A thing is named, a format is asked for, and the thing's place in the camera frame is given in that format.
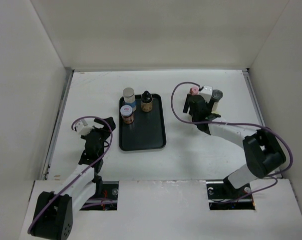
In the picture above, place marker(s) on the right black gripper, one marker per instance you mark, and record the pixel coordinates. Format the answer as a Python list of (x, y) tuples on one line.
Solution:
[(209, 105)]

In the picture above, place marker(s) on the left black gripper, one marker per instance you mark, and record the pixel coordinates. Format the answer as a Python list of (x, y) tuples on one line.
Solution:
[(105, 132)]

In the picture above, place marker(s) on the white lid red label jar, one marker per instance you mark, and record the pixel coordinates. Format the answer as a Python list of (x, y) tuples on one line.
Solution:
[(127, 114)]

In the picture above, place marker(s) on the blue label silver lid jar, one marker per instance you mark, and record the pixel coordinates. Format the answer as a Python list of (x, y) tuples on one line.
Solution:
[(129, 98)]

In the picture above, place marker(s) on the small black cap spice bottle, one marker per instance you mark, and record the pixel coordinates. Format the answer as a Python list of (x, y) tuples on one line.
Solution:
[(146, 101)]

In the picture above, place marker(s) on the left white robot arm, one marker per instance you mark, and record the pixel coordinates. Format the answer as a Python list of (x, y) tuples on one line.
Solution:
[(55, 210)]

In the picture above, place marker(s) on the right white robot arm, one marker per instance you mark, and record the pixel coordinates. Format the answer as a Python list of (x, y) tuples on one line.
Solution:
[(263, 153)]

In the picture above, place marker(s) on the pink lid spice bottle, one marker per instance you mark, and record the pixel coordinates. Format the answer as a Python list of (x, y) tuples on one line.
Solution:
[(193, 91)]

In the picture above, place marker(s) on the clear lid pepper grinder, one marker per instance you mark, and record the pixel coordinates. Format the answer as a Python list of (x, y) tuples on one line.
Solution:
[(217, 96)]

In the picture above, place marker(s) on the black plastic tray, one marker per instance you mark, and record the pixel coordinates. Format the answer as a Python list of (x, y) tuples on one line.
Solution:
[(147, 132)]

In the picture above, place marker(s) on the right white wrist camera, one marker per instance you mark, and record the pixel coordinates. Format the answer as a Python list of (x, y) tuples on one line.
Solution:
[(206, 92)]

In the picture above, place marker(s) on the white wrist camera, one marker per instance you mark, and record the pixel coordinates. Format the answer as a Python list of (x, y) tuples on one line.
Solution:
[(82, 127), (206, 92)]

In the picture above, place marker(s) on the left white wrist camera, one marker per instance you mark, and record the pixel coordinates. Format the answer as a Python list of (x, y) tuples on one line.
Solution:
[(82, 127)]

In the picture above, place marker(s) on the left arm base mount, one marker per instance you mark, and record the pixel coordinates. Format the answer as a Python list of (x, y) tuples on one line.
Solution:
[(105, 197)]

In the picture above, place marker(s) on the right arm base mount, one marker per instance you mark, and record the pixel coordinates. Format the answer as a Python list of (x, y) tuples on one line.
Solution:
[(222, 196)]

